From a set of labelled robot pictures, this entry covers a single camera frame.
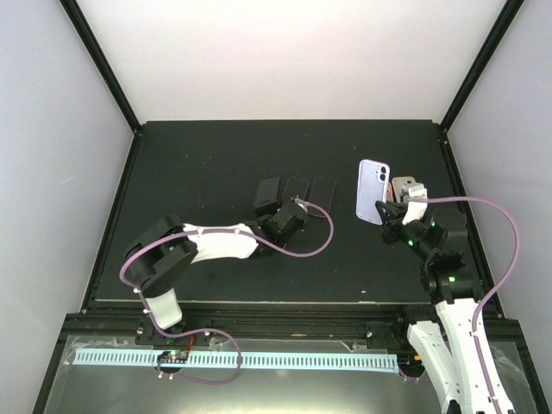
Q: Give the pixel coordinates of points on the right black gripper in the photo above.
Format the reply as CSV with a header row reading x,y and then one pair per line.
x,y
394,212

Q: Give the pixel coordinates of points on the teal bare phone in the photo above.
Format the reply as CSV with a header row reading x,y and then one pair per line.
x,y
295,188

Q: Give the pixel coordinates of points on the magenta bare phone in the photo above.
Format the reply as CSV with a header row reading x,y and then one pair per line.
x,y
321,194

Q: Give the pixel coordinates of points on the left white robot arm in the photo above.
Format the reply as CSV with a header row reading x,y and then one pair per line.
x,y
158,258

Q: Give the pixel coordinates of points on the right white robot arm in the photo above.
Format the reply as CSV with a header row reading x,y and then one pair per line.
x,y
450,338

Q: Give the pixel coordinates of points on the black table mat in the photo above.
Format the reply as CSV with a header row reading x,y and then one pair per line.
x,y
207,173

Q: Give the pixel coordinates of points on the right small circuit board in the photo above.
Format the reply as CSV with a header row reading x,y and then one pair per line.
x,y
412,359

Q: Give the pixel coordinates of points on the small circuit board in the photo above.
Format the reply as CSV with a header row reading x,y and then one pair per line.
x,y
412,359
173,357

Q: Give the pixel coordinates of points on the left small circuit board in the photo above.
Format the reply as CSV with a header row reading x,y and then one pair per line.
x,y
173,357

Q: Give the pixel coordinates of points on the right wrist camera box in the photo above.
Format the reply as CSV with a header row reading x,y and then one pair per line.
x,y
414,197

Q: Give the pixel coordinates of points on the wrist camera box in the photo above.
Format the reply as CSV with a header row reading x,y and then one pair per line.
x,y
414,197
301,203

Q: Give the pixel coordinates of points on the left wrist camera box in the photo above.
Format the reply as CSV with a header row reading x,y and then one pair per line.
x,y
301,203

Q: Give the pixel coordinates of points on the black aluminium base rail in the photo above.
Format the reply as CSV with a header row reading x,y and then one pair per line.
x,y
376,326

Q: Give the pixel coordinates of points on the light blue slotted cable duct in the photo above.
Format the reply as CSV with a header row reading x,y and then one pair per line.
x,y
379,363

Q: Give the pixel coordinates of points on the right black frame post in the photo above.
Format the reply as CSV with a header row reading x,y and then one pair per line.
x,y
488,48

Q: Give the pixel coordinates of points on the black frame post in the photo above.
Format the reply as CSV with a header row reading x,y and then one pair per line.
x,y
488,48
93,48

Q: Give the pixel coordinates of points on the left black frame post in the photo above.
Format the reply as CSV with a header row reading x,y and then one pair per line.
x,y
93,48

